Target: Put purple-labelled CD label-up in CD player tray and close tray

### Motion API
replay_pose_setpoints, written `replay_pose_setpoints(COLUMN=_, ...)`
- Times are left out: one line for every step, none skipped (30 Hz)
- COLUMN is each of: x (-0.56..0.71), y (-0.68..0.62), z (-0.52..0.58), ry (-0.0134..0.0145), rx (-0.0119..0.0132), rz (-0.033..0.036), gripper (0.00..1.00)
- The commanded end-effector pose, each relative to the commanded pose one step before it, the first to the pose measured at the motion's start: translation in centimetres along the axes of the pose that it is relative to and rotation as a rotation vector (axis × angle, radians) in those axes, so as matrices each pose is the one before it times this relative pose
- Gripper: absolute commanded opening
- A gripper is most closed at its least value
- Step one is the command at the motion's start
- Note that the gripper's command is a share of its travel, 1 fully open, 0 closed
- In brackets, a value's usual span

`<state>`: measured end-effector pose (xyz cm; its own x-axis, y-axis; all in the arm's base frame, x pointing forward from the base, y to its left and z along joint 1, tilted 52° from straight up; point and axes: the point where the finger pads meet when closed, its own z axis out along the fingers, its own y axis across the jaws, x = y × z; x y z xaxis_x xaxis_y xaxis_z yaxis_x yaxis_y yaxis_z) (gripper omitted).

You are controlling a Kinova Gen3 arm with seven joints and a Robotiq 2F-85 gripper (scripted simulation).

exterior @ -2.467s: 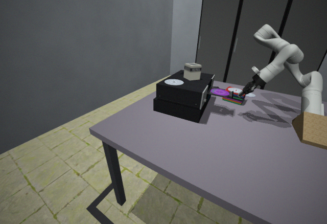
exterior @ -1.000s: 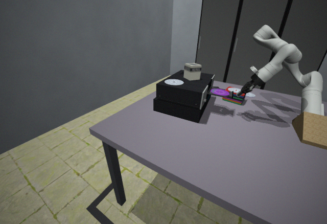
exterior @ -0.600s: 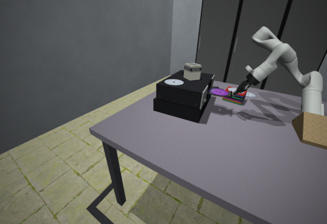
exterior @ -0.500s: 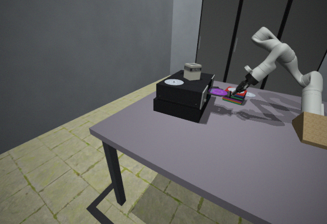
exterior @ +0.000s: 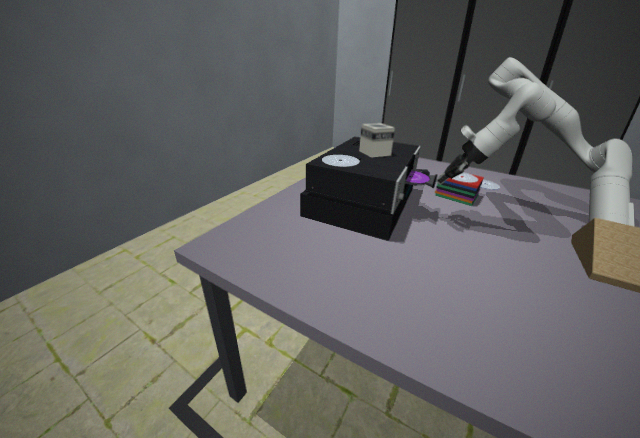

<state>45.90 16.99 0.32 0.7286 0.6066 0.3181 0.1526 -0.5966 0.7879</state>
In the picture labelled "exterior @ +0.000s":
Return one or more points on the silver cd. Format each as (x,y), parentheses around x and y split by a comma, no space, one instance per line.
(468,178)
(334,160)
(490,185)

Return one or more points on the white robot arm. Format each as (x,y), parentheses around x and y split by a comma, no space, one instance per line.
(609,185)

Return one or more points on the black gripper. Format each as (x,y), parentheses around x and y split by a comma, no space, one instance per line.
(472,153)

